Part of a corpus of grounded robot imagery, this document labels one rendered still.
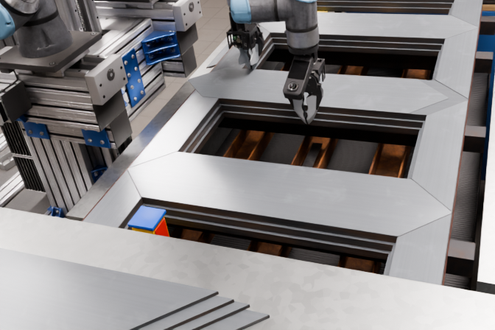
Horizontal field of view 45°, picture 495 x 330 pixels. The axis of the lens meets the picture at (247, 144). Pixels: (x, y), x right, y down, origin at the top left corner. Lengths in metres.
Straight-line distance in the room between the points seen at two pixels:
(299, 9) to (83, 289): 0.77
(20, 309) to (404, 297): 0.51
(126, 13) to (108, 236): 1.27
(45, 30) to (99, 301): 1.01
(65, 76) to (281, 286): 1.06
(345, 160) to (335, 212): 0.70
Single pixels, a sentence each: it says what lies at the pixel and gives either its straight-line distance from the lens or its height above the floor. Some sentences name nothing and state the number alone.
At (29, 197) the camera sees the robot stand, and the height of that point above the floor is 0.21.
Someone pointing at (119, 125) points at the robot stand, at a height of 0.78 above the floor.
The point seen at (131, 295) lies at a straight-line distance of 0.85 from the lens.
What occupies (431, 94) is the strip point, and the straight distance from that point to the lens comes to 1.62.
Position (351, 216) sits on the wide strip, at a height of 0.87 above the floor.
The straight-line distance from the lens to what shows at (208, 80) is 1.77.
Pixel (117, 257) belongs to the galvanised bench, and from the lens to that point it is 0.95.
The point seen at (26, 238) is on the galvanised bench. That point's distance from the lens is 1.05.
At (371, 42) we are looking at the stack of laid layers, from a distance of 1.95.
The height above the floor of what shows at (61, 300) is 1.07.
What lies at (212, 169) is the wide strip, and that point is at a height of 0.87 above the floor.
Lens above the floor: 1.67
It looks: 33 degrees down
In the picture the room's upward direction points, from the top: 8 degrees counter-clockwise
